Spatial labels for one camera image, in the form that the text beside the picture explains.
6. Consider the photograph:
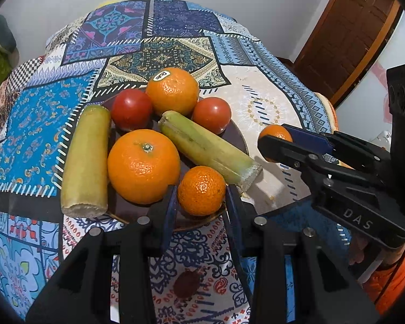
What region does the brown wooden door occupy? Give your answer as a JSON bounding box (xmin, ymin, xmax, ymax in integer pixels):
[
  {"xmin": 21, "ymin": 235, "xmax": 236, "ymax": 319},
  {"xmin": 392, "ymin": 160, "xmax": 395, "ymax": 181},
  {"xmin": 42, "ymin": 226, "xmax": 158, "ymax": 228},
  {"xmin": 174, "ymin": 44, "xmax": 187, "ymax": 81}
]
[{"xmin": 293, "ymin": 0, "xmax": 403, "ymax": 106}]

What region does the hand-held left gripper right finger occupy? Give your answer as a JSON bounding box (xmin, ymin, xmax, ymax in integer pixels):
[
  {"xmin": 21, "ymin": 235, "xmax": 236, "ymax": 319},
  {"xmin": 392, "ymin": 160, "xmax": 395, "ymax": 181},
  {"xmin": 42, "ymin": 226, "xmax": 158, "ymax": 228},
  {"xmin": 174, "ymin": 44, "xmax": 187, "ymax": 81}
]
[{"xmin": 222, "ymin": 184, "xmax": 383, "ymax": 324}]

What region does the red tomato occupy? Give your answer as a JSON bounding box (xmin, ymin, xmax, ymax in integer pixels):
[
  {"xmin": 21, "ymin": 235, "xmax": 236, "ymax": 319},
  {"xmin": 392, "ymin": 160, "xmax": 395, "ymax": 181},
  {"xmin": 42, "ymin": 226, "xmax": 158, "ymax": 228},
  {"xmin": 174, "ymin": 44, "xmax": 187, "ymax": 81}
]
[
  {"xmin": 111, "ymin": 88, "xmax": 154, "ymax": 132},
  {"xmin": 192, "ymin": 97, "xmax": 233, "ymax": 135}
]

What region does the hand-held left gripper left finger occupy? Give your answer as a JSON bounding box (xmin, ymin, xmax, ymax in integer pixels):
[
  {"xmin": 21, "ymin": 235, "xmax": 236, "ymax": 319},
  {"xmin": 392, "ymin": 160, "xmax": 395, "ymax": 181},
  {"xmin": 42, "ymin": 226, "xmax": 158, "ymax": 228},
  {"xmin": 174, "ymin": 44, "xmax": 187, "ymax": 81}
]
[{"xmin": 25, "ymin": 185, "xmax": 180, "ymax": 324}]

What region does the blue patchwork blanket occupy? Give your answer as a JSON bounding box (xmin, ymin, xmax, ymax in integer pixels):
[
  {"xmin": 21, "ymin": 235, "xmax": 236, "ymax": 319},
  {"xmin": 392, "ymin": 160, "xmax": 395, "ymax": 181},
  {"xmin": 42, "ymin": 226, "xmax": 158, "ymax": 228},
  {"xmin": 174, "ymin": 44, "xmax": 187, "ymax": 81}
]
[{"xmin": 0, "ymin": 0, "xmax": 340, "ymax": 324}]

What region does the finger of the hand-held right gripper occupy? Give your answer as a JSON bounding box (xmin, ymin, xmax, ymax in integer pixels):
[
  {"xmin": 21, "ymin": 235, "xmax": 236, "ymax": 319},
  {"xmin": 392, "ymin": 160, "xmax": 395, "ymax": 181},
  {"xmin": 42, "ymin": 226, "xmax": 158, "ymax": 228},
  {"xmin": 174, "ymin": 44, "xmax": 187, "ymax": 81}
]
[
  {"xmin": 257, "ymin": 134, "xmax": 384, "ymax": 194},
  {"xmin": 283, "ymin": 124, "xmax": 391, "ymax": 177}
]

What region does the dark red date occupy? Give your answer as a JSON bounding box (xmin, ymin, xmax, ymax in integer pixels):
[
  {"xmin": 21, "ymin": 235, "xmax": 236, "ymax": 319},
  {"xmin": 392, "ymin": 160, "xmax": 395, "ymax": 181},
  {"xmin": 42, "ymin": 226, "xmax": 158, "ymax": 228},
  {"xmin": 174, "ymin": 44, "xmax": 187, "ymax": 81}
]
[{"xmin": 173, "ymin": 270, "xmax": 202, "ymax": 299}]

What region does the frosted sliding door with hearts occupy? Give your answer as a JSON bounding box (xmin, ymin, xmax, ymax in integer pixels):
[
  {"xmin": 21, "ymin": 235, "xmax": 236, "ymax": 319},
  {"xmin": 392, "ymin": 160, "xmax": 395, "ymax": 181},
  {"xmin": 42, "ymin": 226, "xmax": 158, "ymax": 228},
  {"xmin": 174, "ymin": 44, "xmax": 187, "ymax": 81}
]
[{"xmin": 335, "ymin": 9, "xmax": 405, "ymax": 151}]

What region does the small mandarin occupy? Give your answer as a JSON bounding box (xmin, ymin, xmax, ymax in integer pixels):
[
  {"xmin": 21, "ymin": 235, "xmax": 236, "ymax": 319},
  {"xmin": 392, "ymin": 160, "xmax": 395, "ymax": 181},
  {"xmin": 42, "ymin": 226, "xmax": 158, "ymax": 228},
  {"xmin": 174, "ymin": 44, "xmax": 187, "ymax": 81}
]
[
  {"xmin": 177, "ymin": 165, "xmax": 227, "ymax": 217},
  {"xmin": 258, "ymin": 124, "xmax": 293, "ymax": 163}
]

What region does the grey pillow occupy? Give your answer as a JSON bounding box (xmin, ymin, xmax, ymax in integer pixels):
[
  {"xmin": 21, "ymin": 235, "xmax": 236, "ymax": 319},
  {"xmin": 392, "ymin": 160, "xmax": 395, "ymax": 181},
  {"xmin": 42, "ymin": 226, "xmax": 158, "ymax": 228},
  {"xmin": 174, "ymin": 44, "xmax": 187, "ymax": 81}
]
[{"xmin": 0, "ymin": 13, "xmax": 18, "ymax": 52}]

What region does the person's right hand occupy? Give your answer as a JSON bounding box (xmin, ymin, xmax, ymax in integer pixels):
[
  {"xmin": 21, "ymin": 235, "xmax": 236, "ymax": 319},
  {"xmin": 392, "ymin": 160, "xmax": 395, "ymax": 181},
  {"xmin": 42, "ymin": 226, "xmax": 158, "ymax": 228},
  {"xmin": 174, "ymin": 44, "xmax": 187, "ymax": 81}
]
[{"xmin": 348, "ymin": 234, "xmax": 371, "ymax": 268}]

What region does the dark purple round plate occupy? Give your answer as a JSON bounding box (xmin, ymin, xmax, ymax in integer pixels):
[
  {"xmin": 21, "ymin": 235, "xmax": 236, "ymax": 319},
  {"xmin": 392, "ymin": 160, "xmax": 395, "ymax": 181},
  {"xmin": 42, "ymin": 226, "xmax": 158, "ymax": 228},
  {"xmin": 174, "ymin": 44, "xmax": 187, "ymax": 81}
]
[{"xmin": 106, "ymin": 86, "xmax": 249, "ymax": 233}]

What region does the large orange with sticker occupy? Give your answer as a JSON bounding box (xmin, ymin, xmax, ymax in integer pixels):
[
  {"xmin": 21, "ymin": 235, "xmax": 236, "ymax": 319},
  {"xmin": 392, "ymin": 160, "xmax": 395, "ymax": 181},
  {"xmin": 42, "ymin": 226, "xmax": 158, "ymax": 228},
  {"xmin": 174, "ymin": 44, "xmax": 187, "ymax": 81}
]
[{"xmin": 145, "ymin": 67, "xmax": 200, "ymax": 117}]

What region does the yellow-green sugarcane piece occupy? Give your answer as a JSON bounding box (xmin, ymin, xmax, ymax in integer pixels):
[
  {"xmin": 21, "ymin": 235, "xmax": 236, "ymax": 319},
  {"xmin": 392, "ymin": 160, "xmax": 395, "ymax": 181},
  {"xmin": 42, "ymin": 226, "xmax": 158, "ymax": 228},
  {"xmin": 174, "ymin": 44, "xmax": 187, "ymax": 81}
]
[
  {"xmin": 158, "ymin": 110, "xmax": 263, "ymax": 190},
  {"xmin": 60, "ymin": 104, "xmax": 112, "ymax": 219}
]

